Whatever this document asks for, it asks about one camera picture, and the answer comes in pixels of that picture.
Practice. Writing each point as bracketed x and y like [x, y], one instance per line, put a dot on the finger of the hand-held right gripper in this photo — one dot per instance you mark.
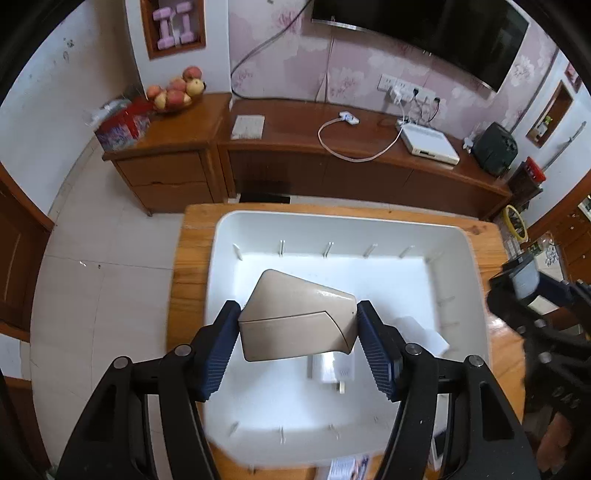
[558, 288]

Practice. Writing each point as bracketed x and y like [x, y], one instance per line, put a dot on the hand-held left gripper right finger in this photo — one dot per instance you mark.
[376, 355]

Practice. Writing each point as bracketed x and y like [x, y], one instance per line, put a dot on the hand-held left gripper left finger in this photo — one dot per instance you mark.
[217, 355]

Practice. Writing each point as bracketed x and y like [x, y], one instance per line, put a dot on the grey blurred object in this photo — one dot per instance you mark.
[526, 279]

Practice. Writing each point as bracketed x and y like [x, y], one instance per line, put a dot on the white plastic bin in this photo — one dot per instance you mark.
[277, 401]

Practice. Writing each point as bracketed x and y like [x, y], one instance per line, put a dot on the beige plastic box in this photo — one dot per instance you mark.
[295, 318]

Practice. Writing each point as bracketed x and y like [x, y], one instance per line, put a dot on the person's right hand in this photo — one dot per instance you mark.
[558, 441]

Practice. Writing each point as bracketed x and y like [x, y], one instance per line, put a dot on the white charger plug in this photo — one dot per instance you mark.
[328, 369]

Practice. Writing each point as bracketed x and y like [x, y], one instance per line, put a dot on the wooden drawer cabinet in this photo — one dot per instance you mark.
[572, 226]

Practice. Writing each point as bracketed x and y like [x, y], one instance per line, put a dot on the round wooden table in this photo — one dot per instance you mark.
[194, 258]

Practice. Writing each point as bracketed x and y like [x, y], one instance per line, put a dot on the printed booklet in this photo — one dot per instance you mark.
[346, 468]

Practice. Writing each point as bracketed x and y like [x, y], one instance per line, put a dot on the black speaker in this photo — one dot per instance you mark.
[494, 147]

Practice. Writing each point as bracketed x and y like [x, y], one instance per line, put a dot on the white router box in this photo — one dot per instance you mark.
[427, 141]

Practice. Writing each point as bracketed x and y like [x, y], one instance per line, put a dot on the brown wooden door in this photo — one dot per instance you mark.
[18, 258]

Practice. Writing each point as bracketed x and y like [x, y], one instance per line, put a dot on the wooden side cabinet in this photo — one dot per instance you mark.
[175, 134]

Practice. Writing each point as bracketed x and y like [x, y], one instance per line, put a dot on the white flat pad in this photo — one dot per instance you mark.
[248, 127]

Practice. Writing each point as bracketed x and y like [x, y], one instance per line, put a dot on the long wooden television cabinet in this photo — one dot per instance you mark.
[295, 138]

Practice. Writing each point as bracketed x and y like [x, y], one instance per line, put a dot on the red gift box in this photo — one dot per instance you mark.
[122, 129]

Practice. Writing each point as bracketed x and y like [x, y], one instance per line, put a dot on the fruit bowl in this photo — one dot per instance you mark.
[181, 107]

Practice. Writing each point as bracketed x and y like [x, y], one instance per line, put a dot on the pile of apples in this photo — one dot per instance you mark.
[175, 94]

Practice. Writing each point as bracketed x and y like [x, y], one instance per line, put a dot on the clear plastic bag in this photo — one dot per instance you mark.
[108, 110]

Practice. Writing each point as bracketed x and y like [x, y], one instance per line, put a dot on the small wall niche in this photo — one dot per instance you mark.
[551, 115]

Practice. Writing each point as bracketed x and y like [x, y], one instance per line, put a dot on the white wall power outlet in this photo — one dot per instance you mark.
[406, 86]

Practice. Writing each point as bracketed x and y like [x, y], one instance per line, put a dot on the black wall television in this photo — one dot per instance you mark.
[415, 27]

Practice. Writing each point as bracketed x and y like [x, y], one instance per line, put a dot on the wooden framed wall niche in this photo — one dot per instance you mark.
[145, 32]

